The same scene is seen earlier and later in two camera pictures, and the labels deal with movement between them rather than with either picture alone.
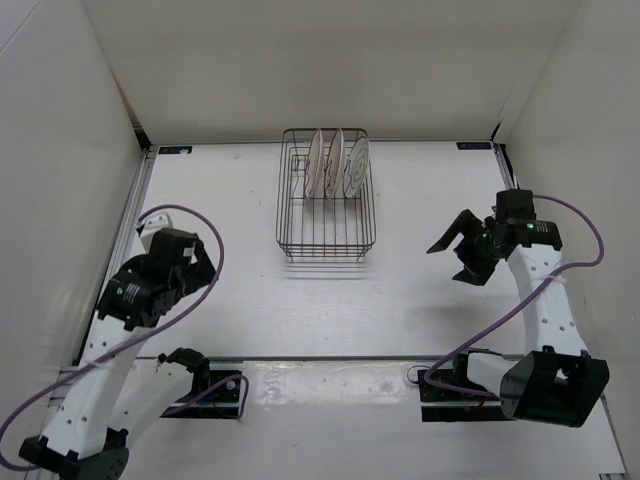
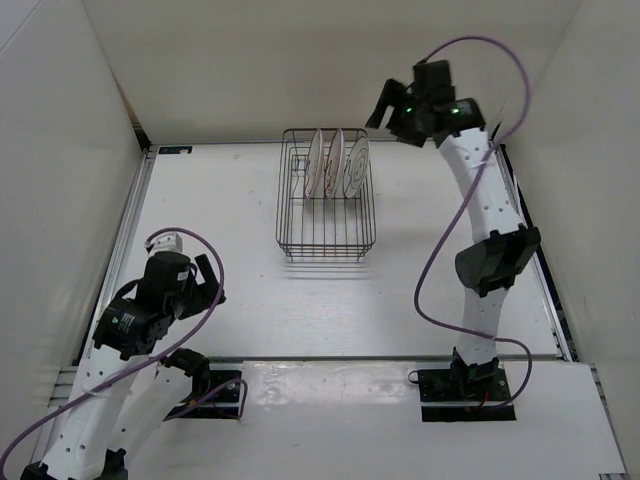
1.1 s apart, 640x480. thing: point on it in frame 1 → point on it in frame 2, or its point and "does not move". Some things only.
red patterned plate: (334, 164) does not move
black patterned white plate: (357, 166) does not move
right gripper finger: (465, 223) → (392, 94)
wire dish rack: (326, 195) does not move
